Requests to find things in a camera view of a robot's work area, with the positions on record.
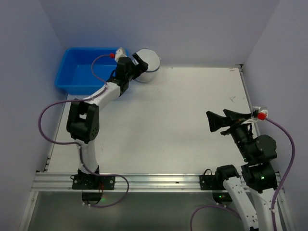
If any white mesh laundry bag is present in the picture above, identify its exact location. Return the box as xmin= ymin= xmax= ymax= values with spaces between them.
xmin=134 ymin=49 xmax=160 ymax=83

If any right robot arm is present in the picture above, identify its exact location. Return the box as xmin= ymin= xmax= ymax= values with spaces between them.
xmin=206 ymin=107 xmax=283 ymax=231

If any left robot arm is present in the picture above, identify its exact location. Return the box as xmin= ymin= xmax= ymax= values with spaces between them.
xmin=66 ymin=48 xmax=149 ymax=176

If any blue plastic bin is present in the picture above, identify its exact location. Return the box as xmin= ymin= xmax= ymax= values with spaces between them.
xmin=55 ymin=47 xmax=118 ymax=95

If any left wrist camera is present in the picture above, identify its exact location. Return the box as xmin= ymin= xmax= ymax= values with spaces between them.
xmin=114 ymin=47 xmax=127 ymax=62

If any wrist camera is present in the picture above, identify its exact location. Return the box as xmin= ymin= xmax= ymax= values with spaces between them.
xmin=251 ymin=106 xmax=268 ymax=123
xmin=114 ymin=47 xmax=127 ymax=62

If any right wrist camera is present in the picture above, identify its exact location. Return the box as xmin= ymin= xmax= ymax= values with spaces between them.
xmin=251 ymin=106 xmax=268 ymax=123

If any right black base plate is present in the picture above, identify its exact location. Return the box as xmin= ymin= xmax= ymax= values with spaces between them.
xmin=199 ymin=168 xmax=224 ymax=190

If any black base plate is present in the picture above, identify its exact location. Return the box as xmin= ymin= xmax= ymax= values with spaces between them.
xmin=70 ymin=172 xmax=115 ymax=191
xmin=199 ymin=168 xmax=224 ymax=190

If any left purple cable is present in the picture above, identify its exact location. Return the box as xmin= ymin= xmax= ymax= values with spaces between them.
xmin=38 ymin=53 xmax=130 ymax=208

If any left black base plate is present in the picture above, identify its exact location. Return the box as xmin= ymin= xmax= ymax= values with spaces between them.
xmin=70 ymin=172 xmax=115 ymax=191

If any aluminium mounting rail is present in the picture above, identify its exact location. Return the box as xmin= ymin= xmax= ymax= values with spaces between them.
xmin=31 ymin=171 xmax=283 ymax=193

